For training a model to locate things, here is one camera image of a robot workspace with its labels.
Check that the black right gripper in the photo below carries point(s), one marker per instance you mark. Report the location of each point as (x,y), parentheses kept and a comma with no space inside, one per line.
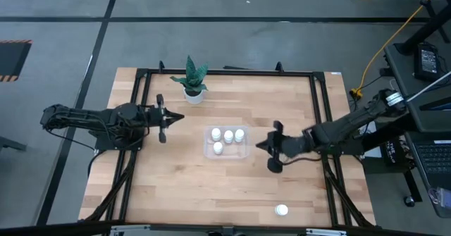
(296,145)

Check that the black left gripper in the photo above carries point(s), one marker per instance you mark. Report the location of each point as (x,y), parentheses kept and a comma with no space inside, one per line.
(153,117)

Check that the white pill bottle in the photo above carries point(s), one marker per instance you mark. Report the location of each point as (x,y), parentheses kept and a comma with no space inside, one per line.
(216,134)
(228,136)
(218,147)
(239,135)
(281,210)

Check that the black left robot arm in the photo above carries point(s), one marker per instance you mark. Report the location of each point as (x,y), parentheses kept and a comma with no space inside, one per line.
(88,118)

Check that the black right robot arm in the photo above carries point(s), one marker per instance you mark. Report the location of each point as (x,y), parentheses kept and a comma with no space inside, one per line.
(345,125)

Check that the clear plastic basket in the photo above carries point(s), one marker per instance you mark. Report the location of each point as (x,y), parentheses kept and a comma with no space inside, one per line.
(232,152)

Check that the green plant in white pot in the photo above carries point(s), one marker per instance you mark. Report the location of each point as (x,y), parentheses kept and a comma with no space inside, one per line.
(193,82)

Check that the black box with white lettering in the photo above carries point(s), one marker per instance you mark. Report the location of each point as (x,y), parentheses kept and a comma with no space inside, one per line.
(394,153)

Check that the black caster wheel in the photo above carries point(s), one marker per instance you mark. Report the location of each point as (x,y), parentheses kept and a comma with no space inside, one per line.
(409,201)

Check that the black side desk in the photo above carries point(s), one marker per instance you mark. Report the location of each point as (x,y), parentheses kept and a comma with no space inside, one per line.
(405,74)

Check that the grey chair leg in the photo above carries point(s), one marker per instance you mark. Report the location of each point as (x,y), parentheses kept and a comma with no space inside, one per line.
(10,144)

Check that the black rig beam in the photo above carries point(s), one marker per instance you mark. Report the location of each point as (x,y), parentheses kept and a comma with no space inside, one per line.
(53,230)

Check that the dark laptop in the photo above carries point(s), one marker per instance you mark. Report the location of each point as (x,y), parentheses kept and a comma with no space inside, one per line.
(433,158)

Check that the black mat with hazard stripes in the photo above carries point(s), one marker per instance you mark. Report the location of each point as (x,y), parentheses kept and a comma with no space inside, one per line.
(12,60)

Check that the black power adapter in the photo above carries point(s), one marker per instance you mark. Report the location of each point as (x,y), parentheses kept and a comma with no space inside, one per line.
(427,61)

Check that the black desk leg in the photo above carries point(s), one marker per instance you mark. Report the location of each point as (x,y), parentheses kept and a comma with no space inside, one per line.
(423,31)

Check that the black aluminium table frame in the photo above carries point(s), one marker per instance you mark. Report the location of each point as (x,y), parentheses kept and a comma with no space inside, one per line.
(246,72)

